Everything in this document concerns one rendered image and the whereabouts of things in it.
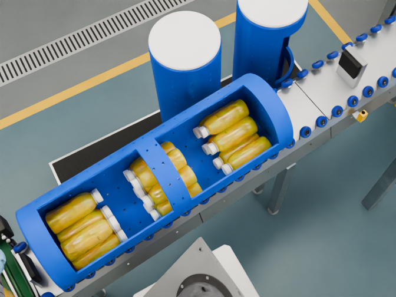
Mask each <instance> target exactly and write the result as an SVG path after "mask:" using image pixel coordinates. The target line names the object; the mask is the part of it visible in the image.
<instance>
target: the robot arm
mask: <svg viewBox="0 0 396 297"><path fill-rule="evenodd" d="M5 262H6V257H5V255H4V253H3V251H2V250H0V297H5V294H4V288H3V284H2V279H1V273H2V272H3V270H4V266H5ZM178 297H224V295H223V294H222V293H221V291H219V290H218V288H216V287H215V286H213V285H212V284H210V283H207V282H202V281H199V282H195V283H193V284H190V285H188V286H187V287H185V288H184V289H183V290H182V291H181V293H180V294H179V296H178Z"/></svg>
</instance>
